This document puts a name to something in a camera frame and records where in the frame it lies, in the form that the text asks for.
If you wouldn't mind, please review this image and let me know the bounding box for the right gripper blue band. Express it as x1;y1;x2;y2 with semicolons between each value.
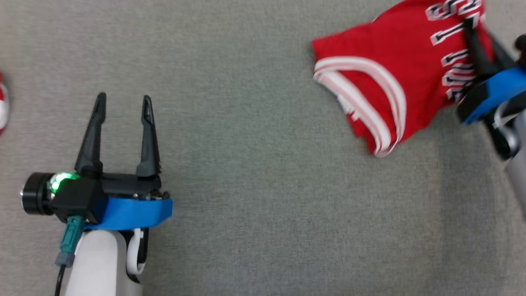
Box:
456;18;526;125

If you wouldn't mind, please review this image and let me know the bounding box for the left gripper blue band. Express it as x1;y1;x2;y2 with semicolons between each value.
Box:
21;92;173;231

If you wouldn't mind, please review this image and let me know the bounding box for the red white basketball jersey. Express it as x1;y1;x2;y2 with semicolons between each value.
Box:
311;0;496;158

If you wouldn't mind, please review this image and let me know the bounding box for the red shorts white stripe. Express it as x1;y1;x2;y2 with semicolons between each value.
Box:
0;72;9;134

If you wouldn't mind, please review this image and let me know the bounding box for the left cable teal connector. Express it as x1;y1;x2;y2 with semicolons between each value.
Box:
55;216;86;296

